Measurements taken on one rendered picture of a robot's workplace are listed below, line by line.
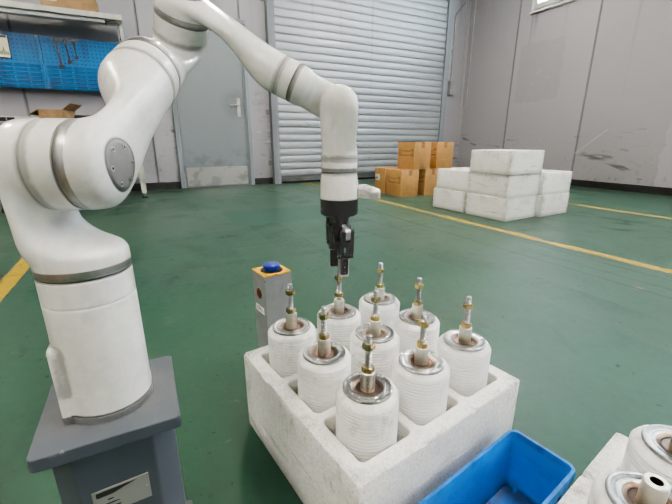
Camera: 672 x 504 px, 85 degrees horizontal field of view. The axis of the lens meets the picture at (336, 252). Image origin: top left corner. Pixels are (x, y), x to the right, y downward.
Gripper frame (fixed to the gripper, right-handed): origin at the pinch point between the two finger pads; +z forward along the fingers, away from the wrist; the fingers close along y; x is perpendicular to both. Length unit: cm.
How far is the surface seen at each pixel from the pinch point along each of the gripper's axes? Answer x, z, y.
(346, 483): -7.9, 19.6, 33.7
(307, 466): -11.6, 25.8, 23.9
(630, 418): 64, 36, 20
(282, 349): -13.4, 13.2, 8.2
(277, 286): -12.2, 7.5, -10.0
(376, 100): 202, -88, -527
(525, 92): 418, -98, -452
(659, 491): 19, 8, 52
